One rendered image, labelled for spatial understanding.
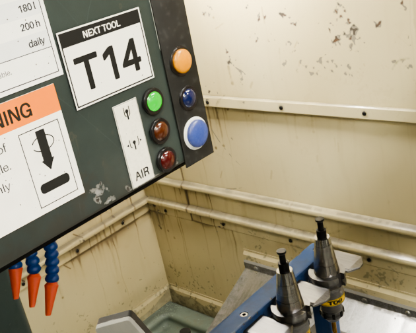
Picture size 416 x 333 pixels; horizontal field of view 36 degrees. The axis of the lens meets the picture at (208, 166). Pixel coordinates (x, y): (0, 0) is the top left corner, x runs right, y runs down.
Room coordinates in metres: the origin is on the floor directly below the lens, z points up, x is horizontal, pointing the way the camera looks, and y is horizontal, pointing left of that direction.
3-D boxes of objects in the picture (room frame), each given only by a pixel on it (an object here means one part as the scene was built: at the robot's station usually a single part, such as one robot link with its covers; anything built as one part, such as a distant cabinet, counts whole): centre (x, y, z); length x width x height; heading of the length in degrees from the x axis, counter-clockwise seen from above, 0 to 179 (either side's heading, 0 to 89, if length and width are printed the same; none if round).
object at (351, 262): (0.97, -0.20, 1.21); 0.07 x 0.05 x 0.01; 44
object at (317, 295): (0.89, -0.12, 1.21); 0.07 x 0.05 x 0.01; 44
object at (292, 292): (0.85, -0.08, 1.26); 0.04 x 0.04 x 0.07
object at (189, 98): (0.65, 0.01, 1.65); 0.02 x 0.01 x 0.02; 134
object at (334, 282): (0.93, -0.16, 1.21); 0.06 x 0.06 x 0.03
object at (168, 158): (0.61, 0.04, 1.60); 0.02 x 0.01 x 0.02; 134
